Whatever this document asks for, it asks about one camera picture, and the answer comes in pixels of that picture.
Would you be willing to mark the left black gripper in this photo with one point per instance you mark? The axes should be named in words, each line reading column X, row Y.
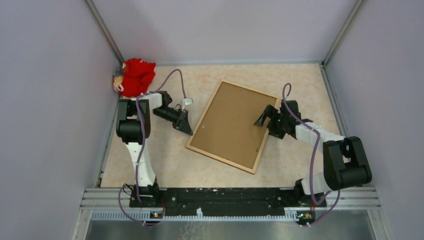
column 182, row 123

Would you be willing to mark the red cloth doll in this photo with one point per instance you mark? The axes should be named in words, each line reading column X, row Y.
column 134, row 77

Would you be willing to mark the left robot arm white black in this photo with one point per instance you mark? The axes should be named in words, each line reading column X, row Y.
column 133, row 127

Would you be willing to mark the wooden picture frame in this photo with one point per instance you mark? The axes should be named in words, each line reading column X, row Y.
column 195, row 145

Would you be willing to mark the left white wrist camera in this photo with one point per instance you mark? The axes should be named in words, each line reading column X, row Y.
column 186, row 101

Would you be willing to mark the aluminium front rail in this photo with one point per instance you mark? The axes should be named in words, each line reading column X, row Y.
column 353, row 214

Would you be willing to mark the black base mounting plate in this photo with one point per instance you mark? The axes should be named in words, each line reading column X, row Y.
column 222, row 202

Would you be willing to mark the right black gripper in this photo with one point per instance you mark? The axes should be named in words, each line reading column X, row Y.
column 272, row 112

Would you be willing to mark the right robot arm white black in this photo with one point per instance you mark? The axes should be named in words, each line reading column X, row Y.
column 337, row 162

